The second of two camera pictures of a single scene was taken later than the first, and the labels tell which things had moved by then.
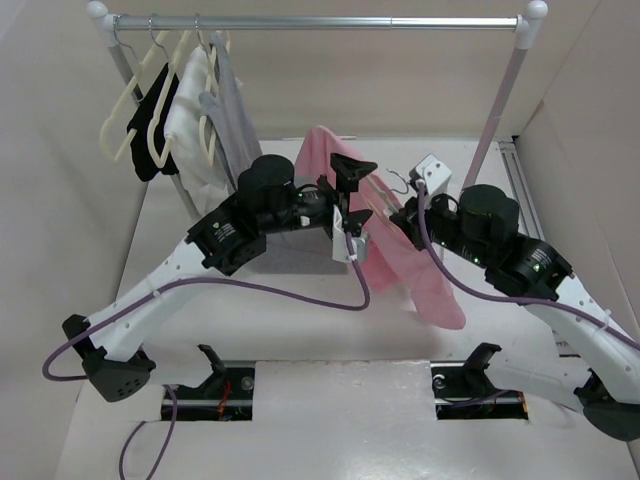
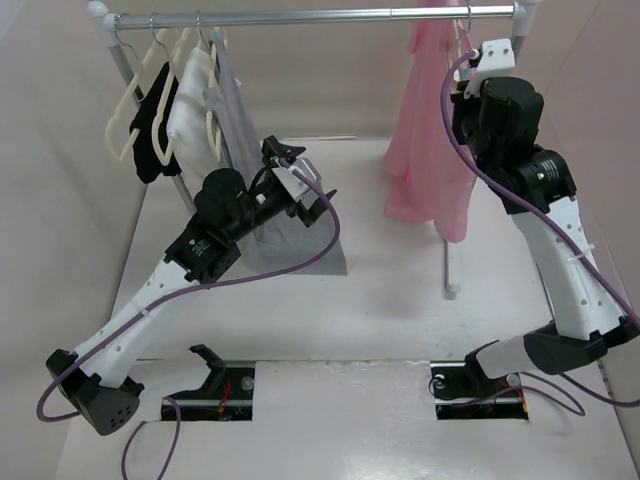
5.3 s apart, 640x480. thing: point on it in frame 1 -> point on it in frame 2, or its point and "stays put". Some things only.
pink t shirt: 392,258 -> 432,178
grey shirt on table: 300,252 stays put
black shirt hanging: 150,122 stays put
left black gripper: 348,174 -> 305,215
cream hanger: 380,201 -> 458,30
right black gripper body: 414,217 -> 467,115
